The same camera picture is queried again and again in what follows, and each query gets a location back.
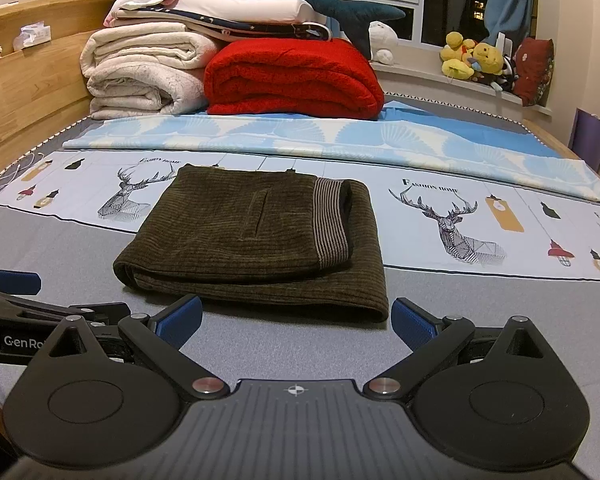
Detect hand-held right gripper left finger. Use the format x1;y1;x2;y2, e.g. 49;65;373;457
27;294;231;402

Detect white window sill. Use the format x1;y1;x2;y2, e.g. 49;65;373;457
370;60;554;112

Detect yellow plush bear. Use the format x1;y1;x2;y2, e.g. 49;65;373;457
472;42;506;81

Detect dark red cushion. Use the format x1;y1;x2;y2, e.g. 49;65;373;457
512;36;556;108

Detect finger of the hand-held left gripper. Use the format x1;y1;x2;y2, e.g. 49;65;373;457
0;266;42;297
0;292;131;330

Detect cream fleece folded blanket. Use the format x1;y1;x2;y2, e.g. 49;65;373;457
86;55;212;122

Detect white folded pillow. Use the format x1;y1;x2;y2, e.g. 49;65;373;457
117;0;329;27

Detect black-white striped plush toy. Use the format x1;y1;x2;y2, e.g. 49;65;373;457
485;57;519;94

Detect dark olive corduroy pants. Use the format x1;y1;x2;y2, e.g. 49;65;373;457
112;162;391;324

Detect light blue leaf-patterned blanket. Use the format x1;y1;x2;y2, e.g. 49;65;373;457
62;100;600;205

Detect white seal plush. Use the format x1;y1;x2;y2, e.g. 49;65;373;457
367;21;400;66

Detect cream folded quilt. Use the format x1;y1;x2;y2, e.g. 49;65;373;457
80;22;227;82

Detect white charging cable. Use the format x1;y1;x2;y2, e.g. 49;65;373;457
0;154;44;199

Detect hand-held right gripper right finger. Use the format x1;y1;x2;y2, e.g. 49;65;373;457
362;296;563;402

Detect small yellow plush toy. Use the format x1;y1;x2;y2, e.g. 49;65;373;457
440;57;473;81

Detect red folded blanket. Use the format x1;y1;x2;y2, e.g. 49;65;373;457
203;37;386;121

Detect wooden bed frame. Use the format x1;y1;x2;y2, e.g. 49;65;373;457
0;0;127;182

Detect clear tissue packet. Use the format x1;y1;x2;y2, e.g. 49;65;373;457
12;24;54;52

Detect purple bag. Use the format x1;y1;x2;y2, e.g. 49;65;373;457
569;107;600;173

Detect yellow plush duck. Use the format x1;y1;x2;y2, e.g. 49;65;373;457
445;31;477;61

